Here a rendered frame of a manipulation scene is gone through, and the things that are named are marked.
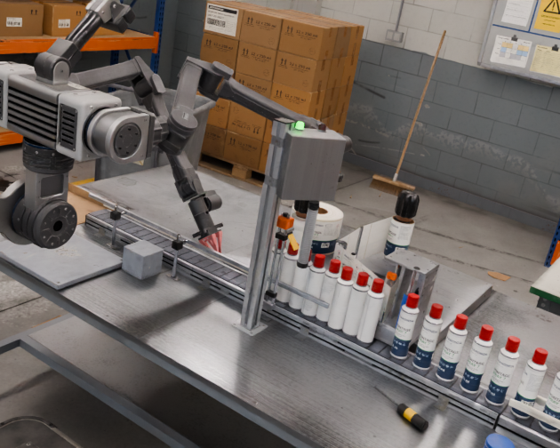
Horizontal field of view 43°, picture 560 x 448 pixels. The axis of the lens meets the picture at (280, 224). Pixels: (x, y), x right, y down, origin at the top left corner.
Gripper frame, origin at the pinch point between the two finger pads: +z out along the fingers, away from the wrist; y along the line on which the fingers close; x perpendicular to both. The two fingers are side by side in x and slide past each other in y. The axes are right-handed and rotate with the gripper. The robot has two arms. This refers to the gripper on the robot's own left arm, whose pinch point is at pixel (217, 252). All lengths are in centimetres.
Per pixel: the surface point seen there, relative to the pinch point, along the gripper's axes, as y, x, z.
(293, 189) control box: -17, -51, -8
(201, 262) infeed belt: -1.6, 7.4, 0.9
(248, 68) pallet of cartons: 294, 157, -130
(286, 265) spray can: -3.3, -28.1, 12.4
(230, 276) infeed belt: -1.8, -2.9, 9.3
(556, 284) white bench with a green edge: 120, -63, 69
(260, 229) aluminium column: -16.9, -34.9, -1.1
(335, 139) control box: -8, -66, -16
